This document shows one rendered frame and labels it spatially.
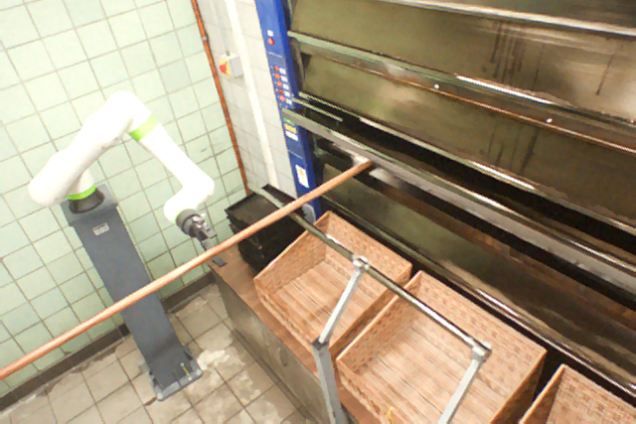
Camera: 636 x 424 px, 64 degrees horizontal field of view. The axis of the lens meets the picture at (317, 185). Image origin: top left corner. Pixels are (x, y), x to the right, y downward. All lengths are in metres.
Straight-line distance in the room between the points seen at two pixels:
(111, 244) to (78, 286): 0.80
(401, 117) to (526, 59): 0.53
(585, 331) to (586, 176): 0.53
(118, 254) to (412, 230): 1.30
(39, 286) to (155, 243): 0.64
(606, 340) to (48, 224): 2.50
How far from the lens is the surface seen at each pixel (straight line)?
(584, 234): 1.47
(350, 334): 2.09
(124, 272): 2.53
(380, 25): 1.73
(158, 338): 2.83
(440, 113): 1.67
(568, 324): 1.79
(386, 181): 2.04
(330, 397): 1.99
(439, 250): 1.99
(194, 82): 2.96
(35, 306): 3.19
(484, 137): 1.58
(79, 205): 2.35
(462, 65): 1.51
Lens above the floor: 2.33
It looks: 34 degrees down
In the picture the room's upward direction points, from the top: 11 degrees counter-clockwise
